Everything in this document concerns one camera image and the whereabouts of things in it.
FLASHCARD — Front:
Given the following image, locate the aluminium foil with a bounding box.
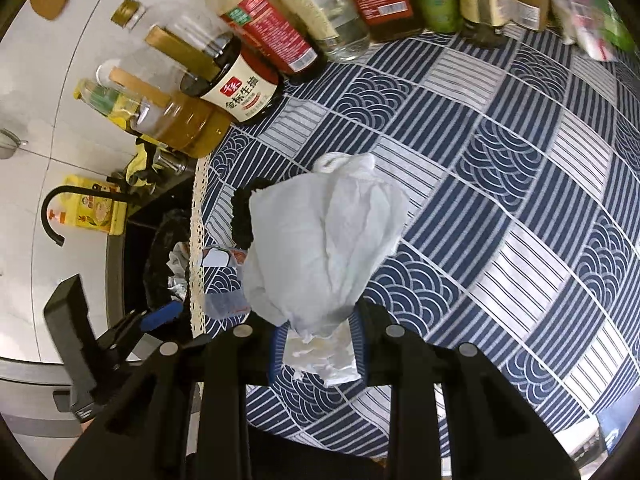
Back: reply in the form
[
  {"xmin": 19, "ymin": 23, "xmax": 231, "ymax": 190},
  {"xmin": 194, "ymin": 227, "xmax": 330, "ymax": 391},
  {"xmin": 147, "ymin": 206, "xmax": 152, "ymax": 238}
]
[{"xmin": 167, "ymin": 242, "xmax": 190, "ymax": 301}]

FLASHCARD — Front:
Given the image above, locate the clear plastic cup lid packaging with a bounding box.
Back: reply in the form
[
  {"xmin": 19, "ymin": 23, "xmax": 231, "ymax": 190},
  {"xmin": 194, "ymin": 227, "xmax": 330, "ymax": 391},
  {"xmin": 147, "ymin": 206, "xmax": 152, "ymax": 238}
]
[{"xmin": 201, "ymin": 245, "xmax": 250, "ymax": 320}]

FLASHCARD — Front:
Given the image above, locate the white plastic bag trash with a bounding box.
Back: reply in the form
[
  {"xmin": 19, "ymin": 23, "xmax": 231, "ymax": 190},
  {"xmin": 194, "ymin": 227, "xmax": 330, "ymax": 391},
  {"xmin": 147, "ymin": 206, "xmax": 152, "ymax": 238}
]
[{"xmin": 241, "ymin": 152, "xmax": 409, "ymax": 386}]

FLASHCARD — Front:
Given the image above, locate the black trash bag bin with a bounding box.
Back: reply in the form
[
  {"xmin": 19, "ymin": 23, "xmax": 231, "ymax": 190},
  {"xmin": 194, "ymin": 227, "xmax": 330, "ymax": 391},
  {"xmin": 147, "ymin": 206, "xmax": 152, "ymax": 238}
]
[{"xmin": 142, "ymin": 209, "xmax": 191, "ymax": 311}]

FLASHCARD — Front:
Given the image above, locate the black kitchen faucet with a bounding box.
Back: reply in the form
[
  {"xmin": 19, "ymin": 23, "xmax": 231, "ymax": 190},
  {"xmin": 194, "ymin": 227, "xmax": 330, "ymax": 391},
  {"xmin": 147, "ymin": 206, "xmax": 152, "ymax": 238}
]
[{"xmin": 40, "ymin": 185, "xmax": 132, "ymax": 247}]

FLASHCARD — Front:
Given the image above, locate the black sink basin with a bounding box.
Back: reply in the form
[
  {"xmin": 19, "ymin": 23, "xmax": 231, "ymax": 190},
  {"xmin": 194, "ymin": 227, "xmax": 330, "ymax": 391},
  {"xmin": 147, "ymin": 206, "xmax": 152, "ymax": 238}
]
[{"xmin": 105, "ymin": 178, "xmax": 193, "ymax": 327}]

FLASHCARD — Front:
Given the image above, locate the yellow dish soap bottle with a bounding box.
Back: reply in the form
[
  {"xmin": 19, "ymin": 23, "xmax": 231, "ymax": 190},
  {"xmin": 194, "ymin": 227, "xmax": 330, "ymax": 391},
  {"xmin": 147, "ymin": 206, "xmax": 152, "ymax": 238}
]
[{"xmin": 47, "ymin": 174, "xmax": 127, "ymax": 236}]

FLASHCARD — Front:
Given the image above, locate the black hair scrunchie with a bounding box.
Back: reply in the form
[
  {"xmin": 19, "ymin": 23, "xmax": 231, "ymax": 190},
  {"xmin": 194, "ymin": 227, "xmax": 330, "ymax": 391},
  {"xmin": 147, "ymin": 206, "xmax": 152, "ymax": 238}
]
[{"xmin": 231, "ymin": 178, "xmax": 274, "ymax": 250}]

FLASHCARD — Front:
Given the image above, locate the yellow black cleaning cloth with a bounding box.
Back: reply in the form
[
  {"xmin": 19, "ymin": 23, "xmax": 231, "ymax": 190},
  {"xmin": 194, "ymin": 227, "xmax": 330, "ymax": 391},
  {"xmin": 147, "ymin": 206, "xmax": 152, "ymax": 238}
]
[{"xmin": 125, "ymin": 141, "xmax": 160, "ymax": 188}]

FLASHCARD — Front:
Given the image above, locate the large cooking oil jug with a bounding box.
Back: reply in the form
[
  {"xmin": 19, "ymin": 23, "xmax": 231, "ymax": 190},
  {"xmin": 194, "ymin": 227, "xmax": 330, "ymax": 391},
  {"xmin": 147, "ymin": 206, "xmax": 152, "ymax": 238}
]
[{"xmin": 94, "ymin": 0, "xmax": 237, "ymax": 161}]

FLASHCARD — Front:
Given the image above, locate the green capped oil bottle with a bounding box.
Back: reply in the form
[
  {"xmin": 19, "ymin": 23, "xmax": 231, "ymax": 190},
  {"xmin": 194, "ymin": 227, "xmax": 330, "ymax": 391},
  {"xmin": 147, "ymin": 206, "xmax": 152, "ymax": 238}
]
[{"xmin": 74, "ymin": 78, "xmax": 141, "ymax": 136}]

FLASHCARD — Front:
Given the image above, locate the dark soy sauce jug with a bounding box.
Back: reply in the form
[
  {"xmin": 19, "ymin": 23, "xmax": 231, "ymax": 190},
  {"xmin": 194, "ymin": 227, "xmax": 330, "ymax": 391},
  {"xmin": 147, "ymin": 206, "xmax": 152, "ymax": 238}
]
[{"xmin": 144, "ymin": 26, "xmax": 283, "ymax": 125}]

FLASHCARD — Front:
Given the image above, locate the blue patterned tablecloth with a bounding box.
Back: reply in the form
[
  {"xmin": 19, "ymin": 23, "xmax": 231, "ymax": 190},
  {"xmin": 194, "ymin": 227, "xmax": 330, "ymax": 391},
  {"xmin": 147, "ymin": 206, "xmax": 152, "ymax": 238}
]
[{"xmin": 193, "ymin": 26, "xmax": 639, "ymax": 431}]

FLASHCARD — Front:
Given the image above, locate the red label sauce bottle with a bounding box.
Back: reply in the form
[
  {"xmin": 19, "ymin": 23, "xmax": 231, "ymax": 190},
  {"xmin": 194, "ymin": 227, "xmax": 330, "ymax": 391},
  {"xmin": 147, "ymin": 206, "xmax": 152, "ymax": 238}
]
[{"xmin": 205, "ymin": 0, "xmax": 326, "ymax": 84}]

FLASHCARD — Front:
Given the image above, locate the clear yellow cap bottle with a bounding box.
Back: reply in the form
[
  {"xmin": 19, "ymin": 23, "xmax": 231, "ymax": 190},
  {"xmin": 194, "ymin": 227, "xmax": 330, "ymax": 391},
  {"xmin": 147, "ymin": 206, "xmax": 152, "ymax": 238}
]
[{"xmin": 279, "ymin": 0, "xmax": 370, "ymax": 63}]

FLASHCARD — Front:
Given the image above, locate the green plastic bag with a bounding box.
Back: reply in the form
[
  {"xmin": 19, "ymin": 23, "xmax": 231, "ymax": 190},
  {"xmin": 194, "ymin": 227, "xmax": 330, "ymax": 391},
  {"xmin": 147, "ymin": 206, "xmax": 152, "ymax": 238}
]
[{"xmin": 597, "ymin": 0, "xmax": 636, "ymax": 53}]

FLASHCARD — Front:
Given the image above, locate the blue white salt bag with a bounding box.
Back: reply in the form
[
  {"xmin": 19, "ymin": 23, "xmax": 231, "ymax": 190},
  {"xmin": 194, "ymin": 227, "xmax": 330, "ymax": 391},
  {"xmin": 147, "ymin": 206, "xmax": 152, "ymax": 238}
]
[{"xmin": 551, "ymin": 0, "xmax": 617, "ymax": 62}]

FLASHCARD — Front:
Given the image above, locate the metal strainer on wall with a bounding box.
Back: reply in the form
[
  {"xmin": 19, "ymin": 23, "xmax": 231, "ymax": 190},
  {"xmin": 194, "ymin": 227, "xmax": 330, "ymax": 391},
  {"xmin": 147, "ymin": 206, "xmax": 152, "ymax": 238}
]
[{"xmin": 0, "ymin": 128, "xmax": 27, "ymax": 160}]

